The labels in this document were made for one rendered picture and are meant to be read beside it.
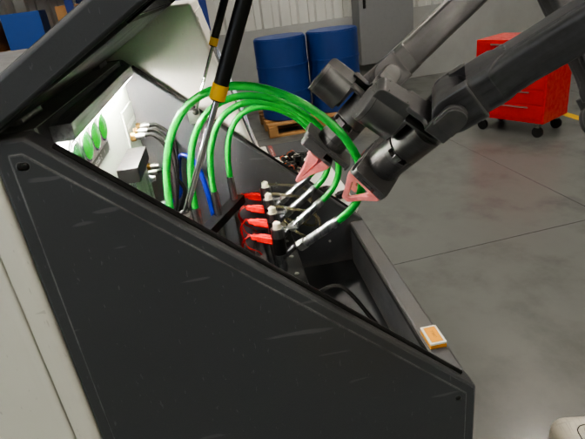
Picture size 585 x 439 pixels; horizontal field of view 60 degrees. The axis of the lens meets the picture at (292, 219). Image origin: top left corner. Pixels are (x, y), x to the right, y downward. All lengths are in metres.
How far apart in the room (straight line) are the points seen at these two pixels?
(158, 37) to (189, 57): 0.08
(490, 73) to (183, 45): 0.78
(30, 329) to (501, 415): 1.79
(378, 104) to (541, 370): 1.84
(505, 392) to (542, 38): 1.76
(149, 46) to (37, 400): 0.81
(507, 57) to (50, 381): 0.73
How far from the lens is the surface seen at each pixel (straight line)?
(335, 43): 5.80
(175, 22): 1.28
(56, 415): 0.83
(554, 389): 2.34
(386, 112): 0.73
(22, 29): 6.40
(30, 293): 0.71
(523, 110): 5.16
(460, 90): 0.70
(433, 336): 0.97
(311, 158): 0.94
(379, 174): 0.80
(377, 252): 1.25
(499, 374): 2.35
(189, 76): 1.29
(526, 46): 0.70
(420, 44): 1.01
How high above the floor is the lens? 1.57
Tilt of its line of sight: 25 degrees down
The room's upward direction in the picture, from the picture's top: 7 degrees counter-clockwise
